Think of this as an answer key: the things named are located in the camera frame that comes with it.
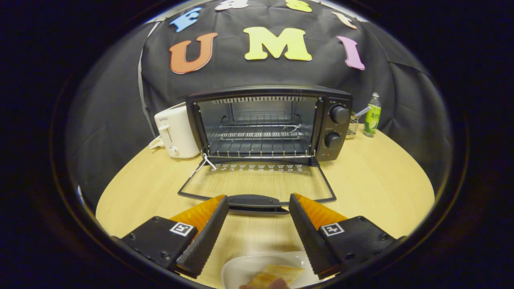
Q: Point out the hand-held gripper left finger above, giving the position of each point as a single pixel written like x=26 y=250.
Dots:
x=204 y=237

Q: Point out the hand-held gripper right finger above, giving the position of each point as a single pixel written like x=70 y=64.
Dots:
x=311 y=237

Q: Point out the yellow bread pastry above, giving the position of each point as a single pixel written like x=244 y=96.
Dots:
x=279 y=273

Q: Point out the white plate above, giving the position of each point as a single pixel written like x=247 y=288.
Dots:
x=241 y=269

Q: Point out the black toaster oven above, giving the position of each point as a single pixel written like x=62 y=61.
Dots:
x=339 y=114

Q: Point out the white pop-up toaster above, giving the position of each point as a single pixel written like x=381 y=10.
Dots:
x=180 y=132

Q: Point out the green drink bottle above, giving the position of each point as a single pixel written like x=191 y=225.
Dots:
x=372 y=118

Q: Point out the striped straw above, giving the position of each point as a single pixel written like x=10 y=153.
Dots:
x=362 y=111

